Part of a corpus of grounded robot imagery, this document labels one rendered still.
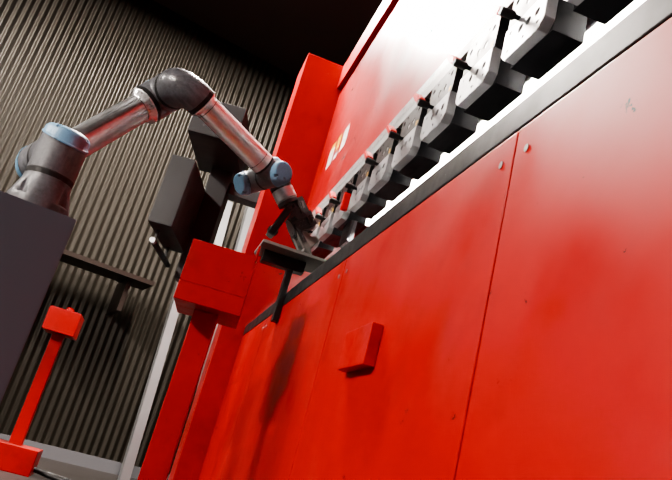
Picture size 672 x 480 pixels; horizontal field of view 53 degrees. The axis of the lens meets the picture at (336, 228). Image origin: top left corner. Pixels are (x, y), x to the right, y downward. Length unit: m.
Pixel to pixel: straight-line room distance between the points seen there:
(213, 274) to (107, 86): 3.93
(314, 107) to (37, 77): 2.55
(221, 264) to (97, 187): 3.62
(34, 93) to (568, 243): 4.89
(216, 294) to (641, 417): 1.22
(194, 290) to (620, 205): 1.17
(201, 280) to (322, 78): 2.04
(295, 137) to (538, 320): 2.73
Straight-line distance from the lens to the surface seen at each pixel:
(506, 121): 0.93
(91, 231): 5.14
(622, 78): 0.72
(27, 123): 5.27
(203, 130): 3.45
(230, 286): 1.63
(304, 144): 3.32
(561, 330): 0.64
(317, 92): 3.46
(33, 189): 1.74
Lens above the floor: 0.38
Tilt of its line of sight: 19 degrees up
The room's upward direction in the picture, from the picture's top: 15 degrees clockwise
